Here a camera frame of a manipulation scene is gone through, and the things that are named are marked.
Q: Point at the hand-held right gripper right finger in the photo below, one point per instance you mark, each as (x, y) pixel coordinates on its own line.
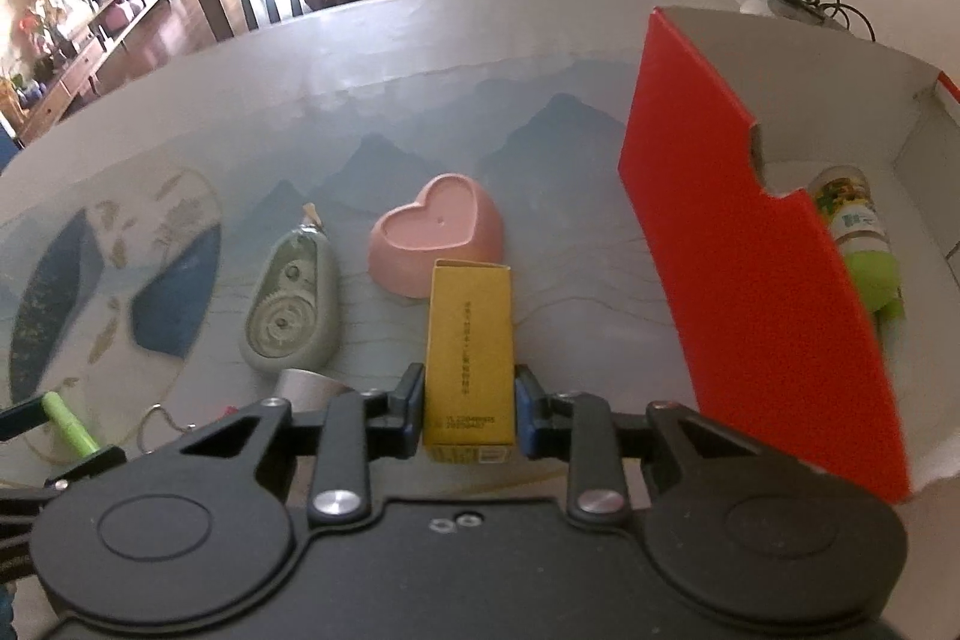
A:
(526, 415)

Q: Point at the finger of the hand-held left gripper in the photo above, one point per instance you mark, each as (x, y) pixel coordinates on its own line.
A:
(22, 419)
(90, 466)

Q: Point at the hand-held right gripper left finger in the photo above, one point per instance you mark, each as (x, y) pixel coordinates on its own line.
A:
(407, 411)

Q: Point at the green highlighter pen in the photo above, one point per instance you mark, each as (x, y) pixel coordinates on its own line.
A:
(69, 422)

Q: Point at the yellow cardboard box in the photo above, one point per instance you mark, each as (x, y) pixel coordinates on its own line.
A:
(469, 355)

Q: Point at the red cardboard box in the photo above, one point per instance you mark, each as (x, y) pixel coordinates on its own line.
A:
(720, 280)

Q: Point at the grey-green correction tape dispenser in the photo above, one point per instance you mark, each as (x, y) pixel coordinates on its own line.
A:
(289, 310)

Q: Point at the pink heart-shaped dish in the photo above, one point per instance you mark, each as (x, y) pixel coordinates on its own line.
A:
(435, 235)

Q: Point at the printed table mat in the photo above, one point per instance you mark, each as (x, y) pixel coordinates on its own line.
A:
(450, 115)

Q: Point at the wooden tv cabinet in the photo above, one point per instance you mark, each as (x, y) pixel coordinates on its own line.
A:
(82, 63)

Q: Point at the bottle with green cap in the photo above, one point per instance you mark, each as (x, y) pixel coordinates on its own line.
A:
(862, 235)

